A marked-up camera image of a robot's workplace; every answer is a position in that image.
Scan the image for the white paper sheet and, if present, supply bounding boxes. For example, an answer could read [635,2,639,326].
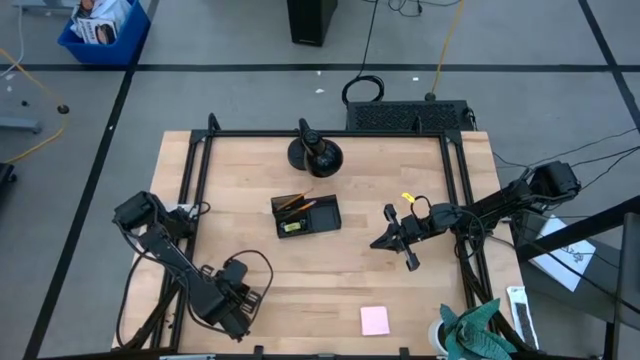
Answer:
[528,214,598,293]

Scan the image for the white cup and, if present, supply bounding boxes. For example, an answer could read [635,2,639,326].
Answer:
[427,317,448,357]

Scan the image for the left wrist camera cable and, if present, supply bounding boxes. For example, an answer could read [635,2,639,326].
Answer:
[223,248,275,314]

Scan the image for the white plastic bag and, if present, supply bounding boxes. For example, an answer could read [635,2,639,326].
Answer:
[92,0,132,26]

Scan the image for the blue plastic bin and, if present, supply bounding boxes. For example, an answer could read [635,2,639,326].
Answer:
[57,0,153,67]

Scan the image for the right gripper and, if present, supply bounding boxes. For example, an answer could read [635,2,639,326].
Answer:
[369,202,462,273]

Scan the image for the white printed box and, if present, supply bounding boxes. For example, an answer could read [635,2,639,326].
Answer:
[73,17,120,46]

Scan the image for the black coiled floor cable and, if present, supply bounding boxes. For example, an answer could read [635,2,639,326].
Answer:
[341,0,386,107]

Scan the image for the black power cable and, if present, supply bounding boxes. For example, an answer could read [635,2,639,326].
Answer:
[115,249,151,350]

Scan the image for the black diagonal beam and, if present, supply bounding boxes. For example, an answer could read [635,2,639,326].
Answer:
[514,194,640,262]

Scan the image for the green cloth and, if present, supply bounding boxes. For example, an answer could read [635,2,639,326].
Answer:
[439,298,517,360]

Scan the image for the black computer tower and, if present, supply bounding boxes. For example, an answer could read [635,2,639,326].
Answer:
[286,0,339,48]

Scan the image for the black mesh top case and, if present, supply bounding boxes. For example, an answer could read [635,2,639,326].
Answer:
[345,99,476,133]

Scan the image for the grey furniture foot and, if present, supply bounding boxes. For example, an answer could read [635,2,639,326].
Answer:
[0,117,44,135]

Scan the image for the pink sticky note pad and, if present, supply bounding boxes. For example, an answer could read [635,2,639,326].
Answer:
[359,305,391,337]

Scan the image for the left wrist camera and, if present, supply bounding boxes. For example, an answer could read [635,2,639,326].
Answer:
[219,258,250,287]

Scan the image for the white packet with black strip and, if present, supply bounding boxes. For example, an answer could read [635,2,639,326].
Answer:
[505,284,541,351]

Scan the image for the yellow hanging cable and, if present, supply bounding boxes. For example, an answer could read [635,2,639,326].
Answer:
[424,0,467,102]

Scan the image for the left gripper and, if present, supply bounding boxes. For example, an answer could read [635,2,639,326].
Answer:
[198,262,264,344]

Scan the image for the black mesh desk organizer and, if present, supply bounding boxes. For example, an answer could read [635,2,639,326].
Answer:
[270,193,343,240]

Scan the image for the yellow floor cable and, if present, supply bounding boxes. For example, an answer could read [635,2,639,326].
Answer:
[0,47,70,166]

